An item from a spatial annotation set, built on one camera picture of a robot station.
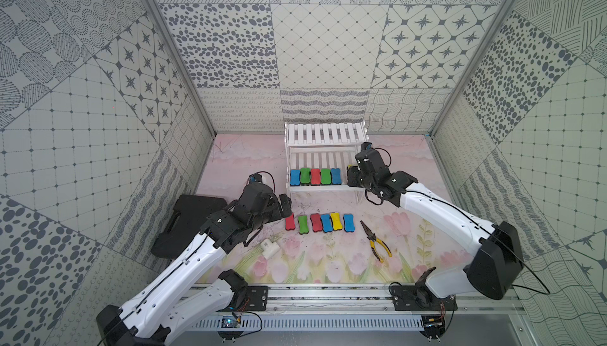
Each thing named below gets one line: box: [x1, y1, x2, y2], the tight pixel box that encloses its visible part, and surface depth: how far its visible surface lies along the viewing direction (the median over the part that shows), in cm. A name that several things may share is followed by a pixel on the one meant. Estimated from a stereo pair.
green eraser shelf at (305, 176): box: [300, 167, 311, 187], surface depth 89 cm
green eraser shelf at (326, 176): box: [320, 168, 332, 185], surface depth 90 cm
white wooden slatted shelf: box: [284, 120, 370, 205], surface depth 87 cm
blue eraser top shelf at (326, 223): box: [320, 213, 333, 234], surface depth 92 cm
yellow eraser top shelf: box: [329, 212, 344, 231], surface depth 92 cm
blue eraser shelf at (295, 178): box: [289, 169, 302, 187], surface depth 88 cm
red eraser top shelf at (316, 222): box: [309, 213, 324, 233], surface depth 92 cm
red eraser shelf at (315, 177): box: [310, 168, 322, 186], surface depth 88 cm
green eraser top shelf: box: [297, 214, 310, 235], surface depth 92 cm
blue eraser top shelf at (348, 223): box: [343, 213, 355, 233], surface depth 92 cm
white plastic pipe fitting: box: [260, 238, 281, 260], surface depth 84 cm
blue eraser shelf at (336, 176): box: [330, 167, 343, 185], surface depth 90 cm
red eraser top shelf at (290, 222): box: [285, 212, 296, 231], surface depth 90 cm
